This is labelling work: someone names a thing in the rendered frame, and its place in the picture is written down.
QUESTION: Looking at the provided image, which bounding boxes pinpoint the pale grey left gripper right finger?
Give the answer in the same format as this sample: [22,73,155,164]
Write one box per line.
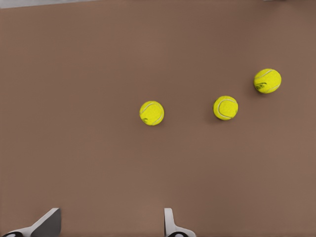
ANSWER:
[164,207,197,237]

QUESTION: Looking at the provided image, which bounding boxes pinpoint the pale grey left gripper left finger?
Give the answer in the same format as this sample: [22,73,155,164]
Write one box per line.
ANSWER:
[1,207,62,237]

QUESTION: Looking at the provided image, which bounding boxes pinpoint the yellow tennis ball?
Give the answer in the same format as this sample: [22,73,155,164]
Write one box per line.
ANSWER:
[213,95,239,121]
[139,100,165,126]
[253,68,282,94]

